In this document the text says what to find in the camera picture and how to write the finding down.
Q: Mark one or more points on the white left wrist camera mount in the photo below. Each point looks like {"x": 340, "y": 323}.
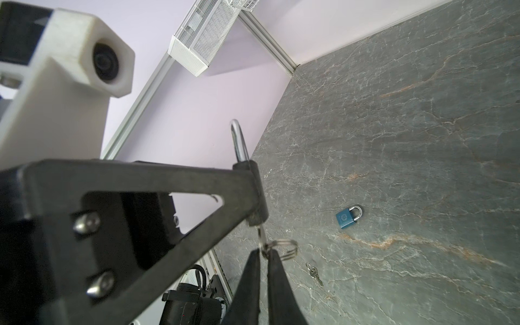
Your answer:
{"x": 65, "y": 67}

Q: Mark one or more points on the black padlock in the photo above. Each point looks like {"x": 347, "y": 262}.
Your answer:
{"x": 260, "y": 213}

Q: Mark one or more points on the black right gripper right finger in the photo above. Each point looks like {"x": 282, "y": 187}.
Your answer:
{"x": 282, "y": 305}

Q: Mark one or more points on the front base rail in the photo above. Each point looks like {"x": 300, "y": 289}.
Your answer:
{"x": 216, "y": 278}

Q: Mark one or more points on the aluminium frame rails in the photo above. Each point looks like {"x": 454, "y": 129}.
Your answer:
{"x": 184, "y": 119}

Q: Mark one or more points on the small silver key on table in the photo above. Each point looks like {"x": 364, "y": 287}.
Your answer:
{"x": 314, "y": 273}

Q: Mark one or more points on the white mesh box basket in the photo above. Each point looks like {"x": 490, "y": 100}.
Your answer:
{"x": 202, "y": 33}

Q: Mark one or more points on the silver key with ring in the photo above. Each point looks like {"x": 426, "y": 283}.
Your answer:
{"x": 289, "y": 247}

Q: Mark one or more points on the blue padlock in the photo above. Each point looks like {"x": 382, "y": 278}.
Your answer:
{"x": 349, "y": 216}

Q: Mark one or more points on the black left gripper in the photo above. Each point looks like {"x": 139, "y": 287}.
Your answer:
{"x": 96, "y": 242}

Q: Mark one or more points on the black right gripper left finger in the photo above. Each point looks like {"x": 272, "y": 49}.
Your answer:
{"x": 244, "y": 308}

